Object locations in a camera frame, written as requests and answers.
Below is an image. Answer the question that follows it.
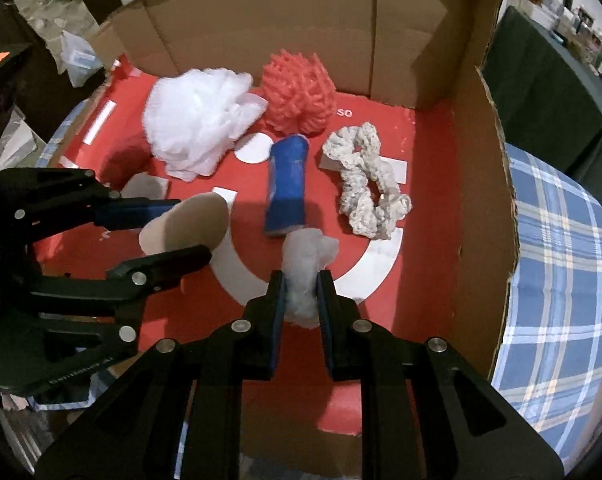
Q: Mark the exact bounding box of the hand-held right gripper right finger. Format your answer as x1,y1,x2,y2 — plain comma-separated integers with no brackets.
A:
316,270,566,480

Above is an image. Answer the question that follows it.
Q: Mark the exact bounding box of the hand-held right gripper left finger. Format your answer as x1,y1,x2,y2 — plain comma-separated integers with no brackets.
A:
34,270,288,480

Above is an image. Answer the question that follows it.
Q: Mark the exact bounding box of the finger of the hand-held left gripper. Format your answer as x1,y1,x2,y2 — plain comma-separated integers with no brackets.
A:
31,245,213,361
0,167,182,246

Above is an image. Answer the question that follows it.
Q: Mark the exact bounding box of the beige powder puff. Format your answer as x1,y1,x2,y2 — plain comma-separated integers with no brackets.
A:
138,195,231,261

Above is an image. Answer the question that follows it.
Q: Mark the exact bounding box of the blue soft roll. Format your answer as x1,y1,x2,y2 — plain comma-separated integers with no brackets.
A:
263,136,310,237

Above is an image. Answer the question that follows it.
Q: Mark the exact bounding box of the cream crocheted scrunchie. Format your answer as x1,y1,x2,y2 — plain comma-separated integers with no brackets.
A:
322,122,413,240

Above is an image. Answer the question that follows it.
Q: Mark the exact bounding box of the cardboard box with red lining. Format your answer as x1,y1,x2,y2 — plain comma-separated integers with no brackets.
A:
34,0,519,461

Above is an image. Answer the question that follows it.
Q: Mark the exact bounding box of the white mesh bath pouf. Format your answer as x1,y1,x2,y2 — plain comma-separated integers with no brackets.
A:
142,67,269,181

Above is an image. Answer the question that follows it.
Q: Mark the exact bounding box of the clear plastic bag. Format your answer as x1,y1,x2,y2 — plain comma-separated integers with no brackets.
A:
58,30,104,88

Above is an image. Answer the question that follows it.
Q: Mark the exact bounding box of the red mesh bath pouf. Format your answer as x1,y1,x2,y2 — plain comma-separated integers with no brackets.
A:
259,49,337,136

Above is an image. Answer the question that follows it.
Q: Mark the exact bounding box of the blue plaid blanket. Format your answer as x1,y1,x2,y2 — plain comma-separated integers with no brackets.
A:
491,142,602,461

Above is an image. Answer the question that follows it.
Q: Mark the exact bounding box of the dark green cloth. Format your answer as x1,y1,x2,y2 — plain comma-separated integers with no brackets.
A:
481,5,602,211

